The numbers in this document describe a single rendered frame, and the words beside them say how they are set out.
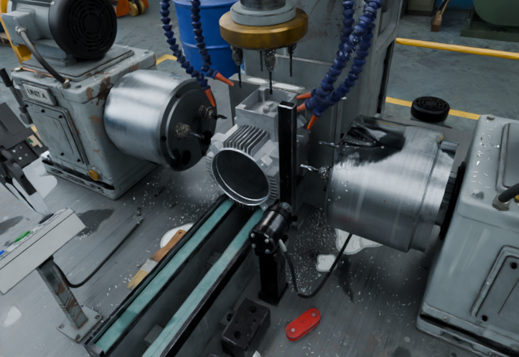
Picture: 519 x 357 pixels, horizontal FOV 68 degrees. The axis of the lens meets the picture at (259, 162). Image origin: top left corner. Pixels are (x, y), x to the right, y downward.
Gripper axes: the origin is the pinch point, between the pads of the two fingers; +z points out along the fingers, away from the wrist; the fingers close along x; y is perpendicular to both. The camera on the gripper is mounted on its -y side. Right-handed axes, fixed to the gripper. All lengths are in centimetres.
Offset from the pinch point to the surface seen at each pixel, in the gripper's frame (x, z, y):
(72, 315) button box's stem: 8.6, 21.7, -5.8
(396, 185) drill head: -50, 28, 32
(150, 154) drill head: 4.1, 4.6, 29.1
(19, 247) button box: -3.6, 2.5, -7.2
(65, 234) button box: -3.6, 5.6, -0.4
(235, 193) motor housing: -10.3, 22.7, 32.9
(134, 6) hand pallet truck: 361, -121, 373
